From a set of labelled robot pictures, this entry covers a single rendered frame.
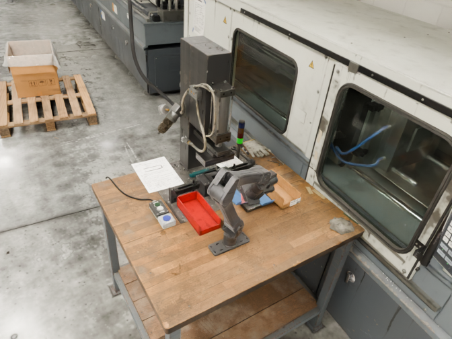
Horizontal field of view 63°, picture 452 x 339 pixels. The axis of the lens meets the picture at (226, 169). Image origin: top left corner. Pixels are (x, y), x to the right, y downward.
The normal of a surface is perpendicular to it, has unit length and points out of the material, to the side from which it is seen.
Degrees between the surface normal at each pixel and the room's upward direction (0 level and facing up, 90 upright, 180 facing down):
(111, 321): 0
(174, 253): 0
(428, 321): 33
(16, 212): 0
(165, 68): 90
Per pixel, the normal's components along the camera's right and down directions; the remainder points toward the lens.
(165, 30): 0.48, 0.55
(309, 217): 0.07, -0.81
